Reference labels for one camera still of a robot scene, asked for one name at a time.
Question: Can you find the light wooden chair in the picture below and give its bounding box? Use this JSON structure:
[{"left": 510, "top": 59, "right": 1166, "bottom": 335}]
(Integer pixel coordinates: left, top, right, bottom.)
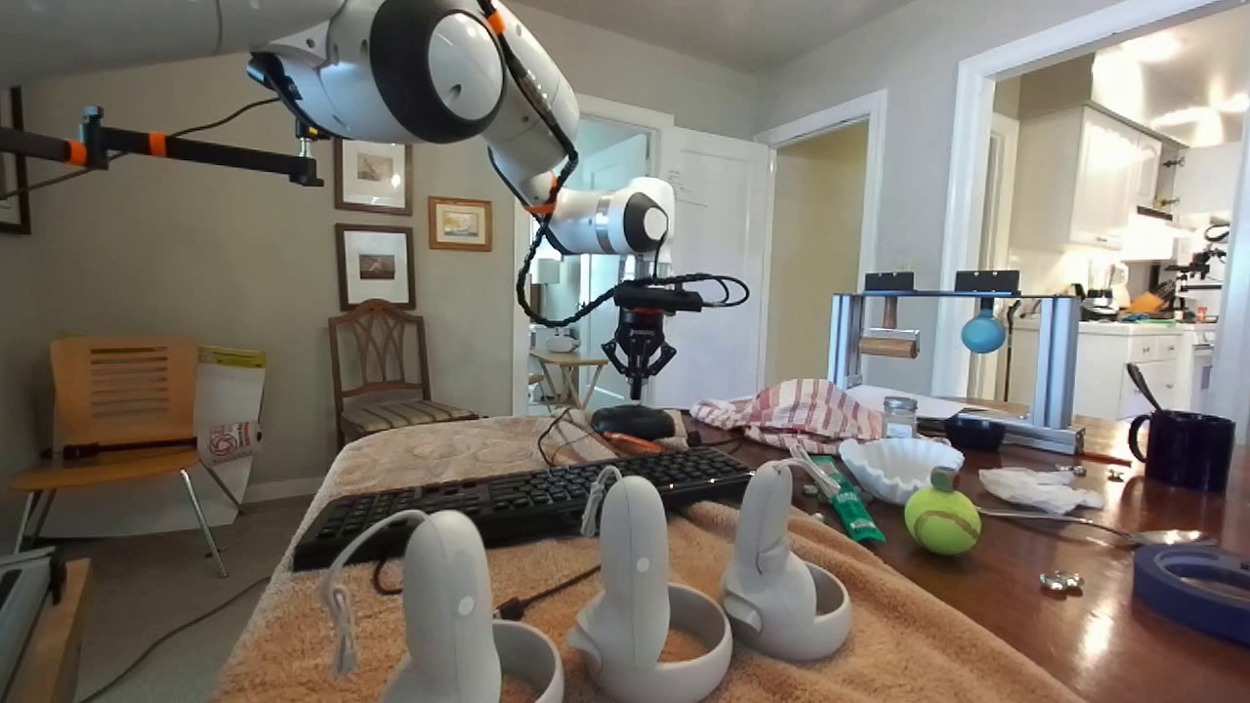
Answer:
[{"left": 7, "top": 336, "right": 247, "bottom": 579}]

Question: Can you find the small framed picture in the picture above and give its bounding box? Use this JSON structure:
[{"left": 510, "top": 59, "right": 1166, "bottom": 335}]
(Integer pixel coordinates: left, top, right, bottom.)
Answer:
[{"left": 427, "top": 195, "right": 494, "bottom": 254}]

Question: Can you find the dark wooden chair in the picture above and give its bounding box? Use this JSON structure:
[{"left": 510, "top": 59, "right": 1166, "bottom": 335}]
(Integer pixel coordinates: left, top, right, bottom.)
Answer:
[{"left": 326, "top": 299, "right": 481, "bottom": 452}]

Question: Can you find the white base cabinet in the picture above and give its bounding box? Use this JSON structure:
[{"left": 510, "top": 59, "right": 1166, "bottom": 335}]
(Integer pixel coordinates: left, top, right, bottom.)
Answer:
[{"left": 1005, "top": 320, "right": 1218, "bottom": 423}]

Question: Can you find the small glass jar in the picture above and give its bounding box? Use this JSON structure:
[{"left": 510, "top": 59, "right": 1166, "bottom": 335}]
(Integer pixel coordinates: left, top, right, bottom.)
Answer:
[{"left": 881, "top": 394, "right": 920, "bottom": 440}]

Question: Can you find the small black bowl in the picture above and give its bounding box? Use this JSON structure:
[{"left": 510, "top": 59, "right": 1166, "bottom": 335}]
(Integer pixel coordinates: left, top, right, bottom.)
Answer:
[{"left": 943, "top": 414, "right": 1008, "bottom": 453}]

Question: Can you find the white hand controller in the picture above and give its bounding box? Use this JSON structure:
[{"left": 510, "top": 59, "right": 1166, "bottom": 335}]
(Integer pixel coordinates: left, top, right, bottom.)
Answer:
[
  {"left": 322, "top": 508, "right": 566, "bottom": 703},
  {"left": 567, "top": 466, "right": 734, "bottom": 703},
  {"left": 720, "top": 459, "right": 854, "bottom": 664}
]

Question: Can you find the green tube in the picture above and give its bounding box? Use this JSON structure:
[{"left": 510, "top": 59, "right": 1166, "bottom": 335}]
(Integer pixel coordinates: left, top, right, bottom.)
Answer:
[{"left": 810, "top": 455, "right": 887, "bottom": 546}]

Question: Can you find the silver spoon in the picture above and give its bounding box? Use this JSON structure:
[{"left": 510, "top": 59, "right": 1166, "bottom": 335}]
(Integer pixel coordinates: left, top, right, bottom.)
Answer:
[{"left": 977, "top": 505, "right": 1218, "bottom": 549}]

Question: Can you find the dark framed picture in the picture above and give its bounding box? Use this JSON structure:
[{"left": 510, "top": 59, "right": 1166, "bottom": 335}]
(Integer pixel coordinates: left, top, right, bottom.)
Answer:
[{"left": 0, "top": 85, "right": 33, "bottom": 236}]

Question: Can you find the wooden cylinder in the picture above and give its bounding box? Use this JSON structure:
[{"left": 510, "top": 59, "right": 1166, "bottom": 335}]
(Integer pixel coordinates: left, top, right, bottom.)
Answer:
[{"left": 858, "top": 329, "right": 922, "bottom": 360}]

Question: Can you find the blue tape roll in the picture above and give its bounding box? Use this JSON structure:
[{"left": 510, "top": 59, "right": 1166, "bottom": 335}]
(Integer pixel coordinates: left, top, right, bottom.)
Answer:
[{"left": 1132, "top": 543, "right": 1250, "bottom": 647}]

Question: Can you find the white wall cabinet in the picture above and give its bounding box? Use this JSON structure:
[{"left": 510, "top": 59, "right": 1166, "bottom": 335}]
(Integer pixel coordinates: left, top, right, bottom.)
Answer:
[{"left": 1010, "top": 104, "right": 1189, "bottom": 251}]

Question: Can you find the black computer mouse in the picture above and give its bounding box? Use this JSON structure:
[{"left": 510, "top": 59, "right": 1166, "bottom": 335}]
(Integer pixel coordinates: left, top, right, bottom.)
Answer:
[{"left": 590, "top": 404, "right": 678, "bottom": 441}]

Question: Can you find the metal frame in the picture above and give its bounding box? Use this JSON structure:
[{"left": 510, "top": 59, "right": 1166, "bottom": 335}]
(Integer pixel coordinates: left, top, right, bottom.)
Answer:
[{"left": 827, "top": 270, "right": 1085, "bottom": 456}]

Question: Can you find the beige towel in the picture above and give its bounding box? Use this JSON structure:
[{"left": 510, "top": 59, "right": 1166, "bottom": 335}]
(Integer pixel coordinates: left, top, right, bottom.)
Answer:
[{"left": 213, "top": 414, "right": 1087, "bottom": 703}]

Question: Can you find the black cable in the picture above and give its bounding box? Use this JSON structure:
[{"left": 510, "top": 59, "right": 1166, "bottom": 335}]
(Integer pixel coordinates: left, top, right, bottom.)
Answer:
[{"left": 76, "top": 574, "right": 271, "bottom": 703}]

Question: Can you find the yellow tennis ball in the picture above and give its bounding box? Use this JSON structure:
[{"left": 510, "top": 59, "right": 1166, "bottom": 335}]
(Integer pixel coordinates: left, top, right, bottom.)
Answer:
[{"left": 903, "top": 485, "right": 982, "bottom": 558}]

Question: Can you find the black keyboard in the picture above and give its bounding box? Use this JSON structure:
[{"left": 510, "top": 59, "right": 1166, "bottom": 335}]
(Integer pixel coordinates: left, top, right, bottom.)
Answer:
[{"left": 292, "top": 446, "right": 759, "bottom": 573}]

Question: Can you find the spoon with dark handle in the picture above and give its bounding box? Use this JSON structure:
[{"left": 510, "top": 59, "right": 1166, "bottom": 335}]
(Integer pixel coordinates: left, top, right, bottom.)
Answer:
[{"left": 1125, "top": 362, "right": 1165, "bottom": 415}]

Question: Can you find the white coffee filter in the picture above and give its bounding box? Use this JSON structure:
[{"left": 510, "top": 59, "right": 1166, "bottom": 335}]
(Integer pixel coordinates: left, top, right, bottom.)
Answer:
[{"left": 837, "top": 435, "right": 967, "bottom": 507}]

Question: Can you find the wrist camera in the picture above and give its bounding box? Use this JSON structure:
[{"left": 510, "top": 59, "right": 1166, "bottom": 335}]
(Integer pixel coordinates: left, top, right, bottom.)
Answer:
[{"left": 612, "top": 282, "right": 706, "bottom": 315}]

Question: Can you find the crumpled white tissue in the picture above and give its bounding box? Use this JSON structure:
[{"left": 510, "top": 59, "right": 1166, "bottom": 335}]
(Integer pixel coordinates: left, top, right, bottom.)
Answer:
[{"left": 978, "top": 466, "right": 1107, "bottom": 516}]

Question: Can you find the small folding table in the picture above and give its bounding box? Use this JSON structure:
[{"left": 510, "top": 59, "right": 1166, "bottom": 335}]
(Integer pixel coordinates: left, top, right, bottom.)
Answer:
[{"left": 530, "top": 349, "right": 610, "bottom": 413}]

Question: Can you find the dark blue mug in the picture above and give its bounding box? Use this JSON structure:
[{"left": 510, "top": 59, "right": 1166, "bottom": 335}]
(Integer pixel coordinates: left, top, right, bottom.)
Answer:
[{"left": 1127, "top": 409, "right": 1237, "bottom": 493}]

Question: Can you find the white paper sheet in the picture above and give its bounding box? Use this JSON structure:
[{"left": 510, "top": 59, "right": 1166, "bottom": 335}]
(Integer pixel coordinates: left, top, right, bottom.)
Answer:
[{"left": 844, "top": 383, "right": 979, "bottom": 423}]

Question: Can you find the white door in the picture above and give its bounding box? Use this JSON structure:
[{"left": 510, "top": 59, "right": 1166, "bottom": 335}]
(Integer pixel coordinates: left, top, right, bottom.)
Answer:
[{"left": 654, "top": 126, "right": 774, "bottom": 412}]

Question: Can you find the camera on mount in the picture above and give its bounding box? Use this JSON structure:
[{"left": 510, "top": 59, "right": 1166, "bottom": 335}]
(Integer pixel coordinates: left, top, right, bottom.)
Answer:
[{"left": 0, "top": 51, "right": 333, "bottom": 189}]

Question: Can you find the white paper bag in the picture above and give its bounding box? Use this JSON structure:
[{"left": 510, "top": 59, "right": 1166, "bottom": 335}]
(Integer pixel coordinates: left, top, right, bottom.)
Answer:
[{"left": 193, "top": 346, "right": 268, "bottom": 491}]

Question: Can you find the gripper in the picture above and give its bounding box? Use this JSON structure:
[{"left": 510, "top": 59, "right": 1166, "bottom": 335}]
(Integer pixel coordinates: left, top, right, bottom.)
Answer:
[{"left": 602, "top": 310, "right": 678, "bottom": 402}]

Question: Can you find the blue ball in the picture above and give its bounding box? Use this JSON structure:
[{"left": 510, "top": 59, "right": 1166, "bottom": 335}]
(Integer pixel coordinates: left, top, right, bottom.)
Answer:
[{"left": 960, "top": 310, "right": 1008, "bottom": 355}]

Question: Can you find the red striped cloth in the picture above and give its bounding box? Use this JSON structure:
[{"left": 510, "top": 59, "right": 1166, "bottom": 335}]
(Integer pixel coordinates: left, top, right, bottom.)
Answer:
[{"left": 689, "top": 378, "right": 886, "bottom": 456}]

